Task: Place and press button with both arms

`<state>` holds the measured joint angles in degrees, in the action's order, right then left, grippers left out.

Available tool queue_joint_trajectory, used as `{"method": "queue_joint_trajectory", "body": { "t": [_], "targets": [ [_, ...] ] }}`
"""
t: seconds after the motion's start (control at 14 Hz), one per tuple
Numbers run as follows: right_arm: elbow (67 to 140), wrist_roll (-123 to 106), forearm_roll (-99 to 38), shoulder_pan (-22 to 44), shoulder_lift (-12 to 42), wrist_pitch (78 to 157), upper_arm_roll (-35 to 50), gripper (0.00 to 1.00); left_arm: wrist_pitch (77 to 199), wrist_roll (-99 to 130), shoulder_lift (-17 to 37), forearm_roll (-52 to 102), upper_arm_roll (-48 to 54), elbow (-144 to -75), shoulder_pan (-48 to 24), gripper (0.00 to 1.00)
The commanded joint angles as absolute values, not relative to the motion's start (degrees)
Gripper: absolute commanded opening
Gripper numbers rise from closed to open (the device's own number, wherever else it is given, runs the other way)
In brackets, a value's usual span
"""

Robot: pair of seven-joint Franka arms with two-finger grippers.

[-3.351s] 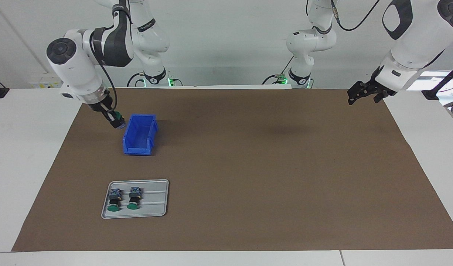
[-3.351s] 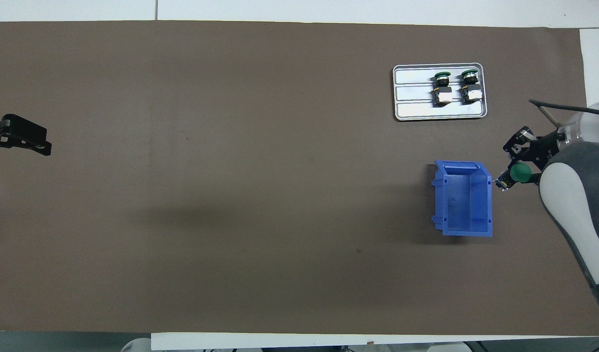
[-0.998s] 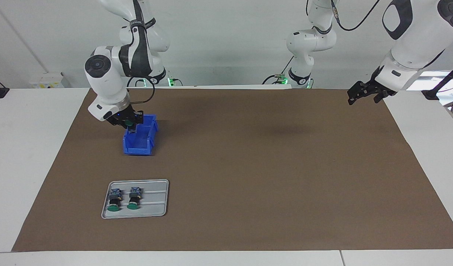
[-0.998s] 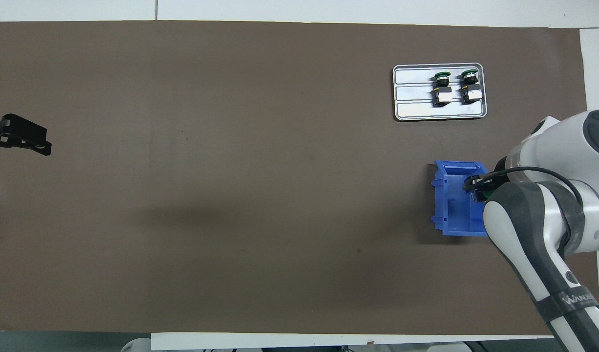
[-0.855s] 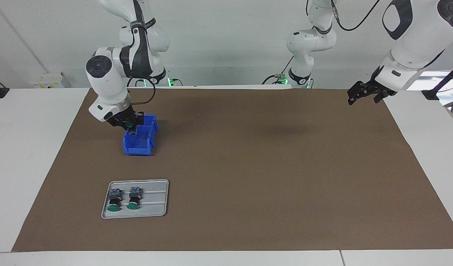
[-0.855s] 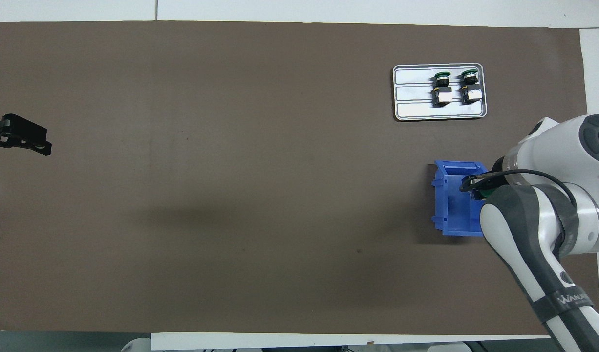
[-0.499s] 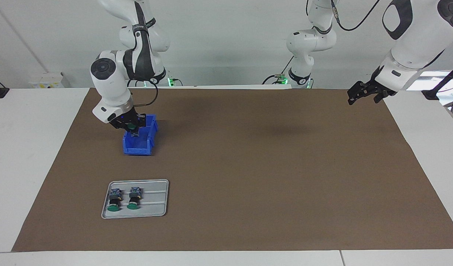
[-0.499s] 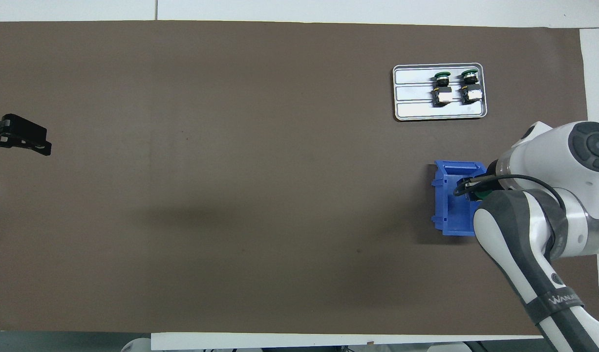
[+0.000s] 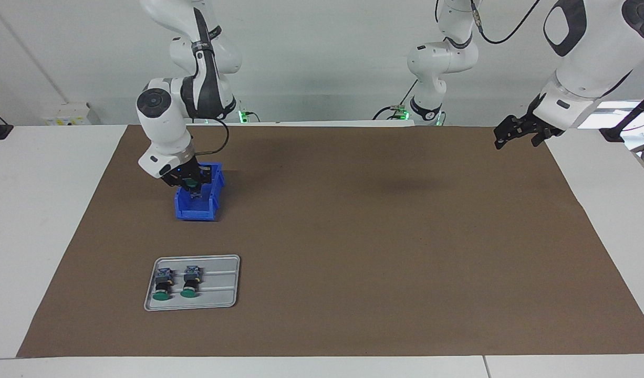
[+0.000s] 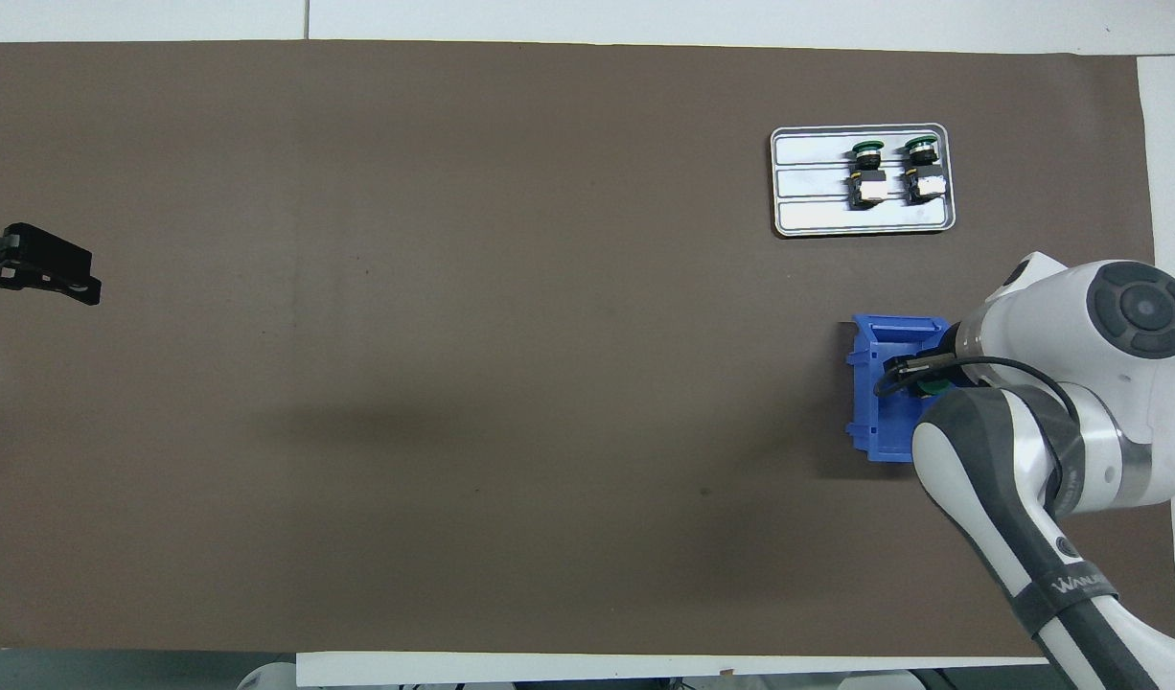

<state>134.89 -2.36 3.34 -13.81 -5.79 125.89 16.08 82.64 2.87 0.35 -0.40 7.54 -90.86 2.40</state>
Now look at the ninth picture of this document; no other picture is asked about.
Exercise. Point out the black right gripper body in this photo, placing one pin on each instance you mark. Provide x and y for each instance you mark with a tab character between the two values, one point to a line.
185	170

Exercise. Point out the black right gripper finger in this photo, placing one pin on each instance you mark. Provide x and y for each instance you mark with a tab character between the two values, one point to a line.
174	184
206	174

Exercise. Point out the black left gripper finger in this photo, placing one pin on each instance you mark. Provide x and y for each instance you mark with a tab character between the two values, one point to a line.
507	128
540	137

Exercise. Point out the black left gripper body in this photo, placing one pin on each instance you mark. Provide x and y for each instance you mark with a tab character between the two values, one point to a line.
540	118

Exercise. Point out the green push button switch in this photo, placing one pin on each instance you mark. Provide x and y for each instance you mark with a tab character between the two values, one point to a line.
189	286
191	184
162	289

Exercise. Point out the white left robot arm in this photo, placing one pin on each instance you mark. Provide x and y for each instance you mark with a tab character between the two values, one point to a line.
590	58

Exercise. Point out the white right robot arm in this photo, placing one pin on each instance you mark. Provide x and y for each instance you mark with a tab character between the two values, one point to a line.
164	126

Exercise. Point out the blue plastic storage bin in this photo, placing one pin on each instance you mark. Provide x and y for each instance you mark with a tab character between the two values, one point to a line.
209	205

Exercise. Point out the green lit base connector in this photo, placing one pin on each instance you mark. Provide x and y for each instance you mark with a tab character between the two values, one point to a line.
401	113
243	116

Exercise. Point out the silver metal tray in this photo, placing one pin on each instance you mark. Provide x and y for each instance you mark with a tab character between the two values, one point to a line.
219	283

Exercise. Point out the brown table mat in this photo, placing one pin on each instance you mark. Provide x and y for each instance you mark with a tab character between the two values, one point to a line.
380	252

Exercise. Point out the white wall box yellow label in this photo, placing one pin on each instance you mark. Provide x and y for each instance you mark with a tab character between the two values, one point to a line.
70	114

